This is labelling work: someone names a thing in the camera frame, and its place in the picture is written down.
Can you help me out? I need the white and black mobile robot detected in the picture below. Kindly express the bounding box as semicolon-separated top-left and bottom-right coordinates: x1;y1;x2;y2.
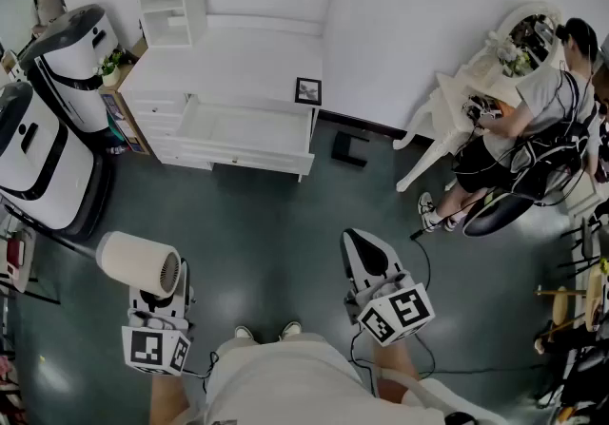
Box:
21;4;120;134
0;80;115;243

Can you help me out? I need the white dresser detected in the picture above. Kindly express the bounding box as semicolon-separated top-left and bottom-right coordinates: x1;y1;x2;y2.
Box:
117;0;346;183

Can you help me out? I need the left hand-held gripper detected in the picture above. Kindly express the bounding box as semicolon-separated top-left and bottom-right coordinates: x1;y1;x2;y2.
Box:
121;259;197;377

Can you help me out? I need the black oval stool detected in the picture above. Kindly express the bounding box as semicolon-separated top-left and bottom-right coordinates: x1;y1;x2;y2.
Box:
462;192;537;239

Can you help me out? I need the wooden cabinet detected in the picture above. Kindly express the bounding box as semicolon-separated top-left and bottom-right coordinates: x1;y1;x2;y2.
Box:
98;36;153;157

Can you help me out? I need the black box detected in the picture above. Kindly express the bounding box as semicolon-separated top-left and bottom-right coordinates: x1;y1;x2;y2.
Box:
331;130;371;170

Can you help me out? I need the person's right white shoe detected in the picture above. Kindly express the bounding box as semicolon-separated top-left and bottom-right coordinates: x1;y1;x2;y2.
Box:
279;320;304;342

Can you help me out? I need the large white drawer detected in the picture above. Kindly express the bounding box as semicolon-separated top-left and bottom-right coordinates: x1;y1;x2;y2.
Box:
171;93;317;177

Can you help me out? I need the round wooden table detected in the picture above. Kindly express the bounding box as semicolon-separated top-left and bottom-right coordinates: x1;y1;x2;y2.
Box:
584;261;609;334

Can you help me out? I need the black picture frame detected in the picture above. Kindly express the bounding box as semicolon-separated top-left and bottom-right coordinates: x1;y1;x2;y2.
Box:
294;76;324;106

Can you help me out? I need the person's right forearm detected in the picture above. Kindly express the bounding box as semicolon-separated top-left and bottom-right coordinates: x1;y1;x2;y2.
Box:
373;340;421;384

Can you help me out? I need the black floor cable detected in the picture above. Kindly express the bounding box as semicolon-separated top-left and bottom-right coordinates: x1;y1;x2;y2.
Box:
409;228;546;379

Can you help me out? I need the white vanity table with mirror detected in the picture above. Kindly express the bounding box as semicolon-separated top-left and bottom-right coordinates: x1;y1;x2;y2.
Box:
392;1;565;194

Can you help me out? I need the white flower bouquet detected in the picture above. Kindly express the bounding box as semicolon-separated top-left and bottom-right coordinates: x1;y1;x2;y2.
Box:
488;30;533;78

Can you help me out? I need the person's left forearm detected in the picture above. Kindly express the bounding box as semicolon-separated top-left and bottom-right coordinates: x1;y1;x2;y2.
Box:
149;371;191;425

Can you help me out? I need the potted plant in white pot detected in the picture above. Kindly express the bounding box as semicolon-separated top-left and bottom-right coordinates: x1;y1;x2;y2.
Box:
97;49;126;87

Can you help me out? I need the wooden stool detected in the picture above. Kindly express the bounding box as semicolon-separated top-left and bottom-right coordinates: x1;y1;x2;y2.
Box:
535;286;587;337

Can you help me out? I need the person's cream clothing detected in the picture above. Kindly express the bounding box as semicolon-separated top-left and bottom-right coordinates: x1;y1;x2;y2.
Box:
204;331;505;425

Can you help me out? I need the cream cylindrical device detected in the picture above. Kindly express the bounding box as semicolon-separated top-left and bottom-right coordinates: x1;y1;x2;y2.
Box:
94;230;183;300

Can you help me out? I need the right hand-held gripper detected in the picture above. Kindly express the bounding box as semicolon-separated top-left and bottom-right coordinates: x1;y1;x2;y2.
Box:
340;228;437;348

